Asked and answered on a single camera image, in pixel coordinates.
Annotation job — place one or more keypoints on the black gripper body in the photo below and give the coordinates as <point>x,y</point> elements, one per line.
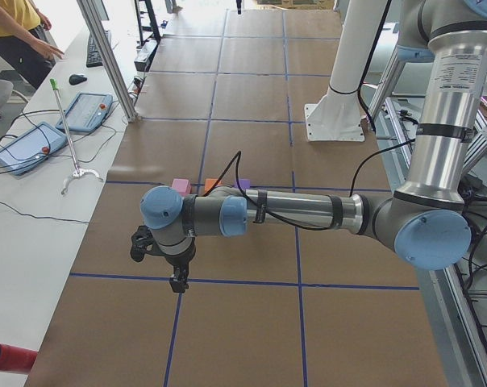
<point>179,264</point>

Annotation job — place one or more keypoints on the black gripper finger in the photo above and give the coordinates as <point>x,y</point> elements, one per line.
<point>183,278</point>
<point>175,283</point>

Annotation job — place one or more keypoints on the orange foam block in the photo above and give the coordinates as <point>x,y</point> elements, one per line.
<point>210,184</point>

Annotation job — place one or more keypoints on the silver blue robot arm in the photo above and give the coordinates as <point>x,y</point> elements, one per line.
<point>175,221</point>

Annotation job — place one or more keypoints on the pink foam block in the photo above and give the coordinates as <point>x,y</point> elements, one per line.
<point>182,186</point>

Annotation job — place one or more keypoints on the purple foam block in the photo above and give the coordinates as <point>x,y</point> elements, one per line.
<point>243,183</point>

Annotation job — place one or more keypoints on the reacher grabber stick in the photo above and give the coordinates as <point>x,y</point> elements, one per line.
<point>78,172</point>

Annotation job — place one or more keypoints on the far blue teach pendant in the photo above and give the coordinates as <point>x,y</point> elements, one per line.
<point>87,111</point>

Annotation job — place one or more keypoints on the blue teach pendant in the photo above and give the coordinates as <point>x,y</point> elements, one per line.
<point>87,111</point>
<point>31,149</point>

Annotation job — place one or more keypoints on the near blue teach pendant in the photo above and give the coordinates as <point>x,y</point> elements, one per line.
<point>31,149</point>

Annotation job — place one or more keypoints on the red tube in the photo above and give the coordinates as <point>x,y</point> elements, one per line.
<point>16,359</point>

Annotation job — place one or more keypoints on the black computer mouse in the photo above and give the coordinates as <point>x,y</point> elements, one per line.
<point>76,79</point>

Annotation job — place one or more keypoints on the black keyboard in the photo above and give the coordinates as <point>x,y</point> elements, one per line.
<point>93,56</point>

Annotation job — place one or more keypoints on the person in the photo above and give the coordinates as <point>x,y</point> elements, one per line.
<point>23,43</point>

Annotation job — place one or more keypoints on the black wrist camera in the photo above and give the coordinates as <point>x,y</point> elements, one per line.
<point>142,244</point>

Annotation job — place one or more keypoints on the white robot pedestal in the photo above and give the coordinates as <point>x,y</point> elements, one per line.
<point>336,117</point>

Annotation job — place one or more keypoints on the aluminium frame post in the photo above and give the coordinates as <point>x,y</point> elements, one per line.
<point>94,24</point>

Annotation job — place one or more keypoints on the aluminium side frame rail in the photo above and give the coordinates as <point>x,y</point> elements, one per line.
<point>422,222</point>

